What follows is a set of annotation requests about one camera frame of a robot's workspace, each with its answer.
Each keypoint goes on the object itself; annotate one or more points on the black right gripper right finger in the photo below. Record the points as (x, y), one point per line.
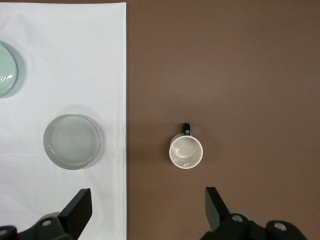
(215, 210)

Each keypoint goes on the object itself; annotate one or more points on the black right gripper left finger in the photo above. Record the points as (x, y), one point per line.
(77, 212)

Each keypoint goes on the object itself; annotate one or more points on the gray plate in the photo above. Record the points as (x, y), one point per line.
(71, 142)

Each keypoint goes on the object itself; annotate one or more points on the green plate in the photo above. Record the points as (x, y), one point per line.
(6, 72)

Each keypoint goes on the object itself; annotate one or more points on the white cloth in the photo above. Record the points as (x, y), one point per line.
(75, 62)

